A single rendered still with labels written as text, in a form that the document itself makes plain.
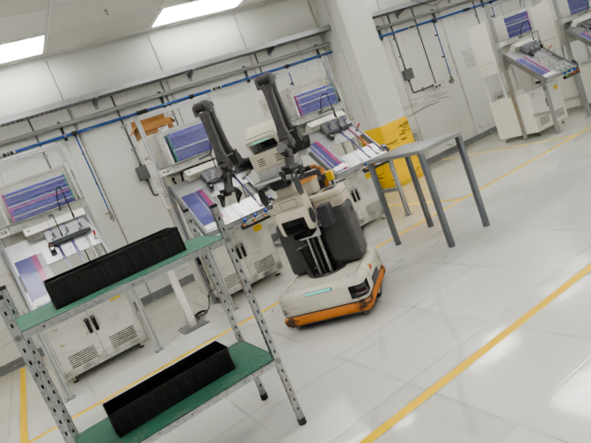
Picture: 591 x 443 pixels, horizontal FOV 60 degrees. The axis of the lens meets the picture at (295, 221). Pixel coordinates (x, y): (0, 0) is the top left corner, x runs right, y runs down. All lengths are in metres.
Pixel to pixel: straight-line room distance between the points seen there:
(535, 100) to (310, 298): 5.29
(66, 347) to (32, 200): 1.23
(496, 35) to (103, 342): 6.20
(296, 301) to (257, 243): 1.67
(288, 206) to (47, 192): 2.23
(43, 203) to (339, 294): 2.63
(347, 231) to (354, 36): 4.36
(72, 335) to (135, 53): 3.51
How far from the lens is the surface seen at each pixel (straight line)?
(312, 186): 3.56
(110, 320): 4.68
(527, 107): 7.88
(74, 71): 6.52
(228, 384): 2.37
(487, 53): 8.05
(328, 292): 3.35
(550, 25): 9.21
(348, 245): 3.56
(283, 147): 2.89
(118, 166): 6.36
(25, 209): 4.72
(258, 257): 5.02
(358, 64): 7.38
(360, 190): 5.64
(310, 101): 5.63
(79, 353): 4.70
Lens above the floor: 1.26
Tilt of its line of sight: 9 degrees down
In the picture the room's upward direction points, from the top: 21 degrees counter-clockwise
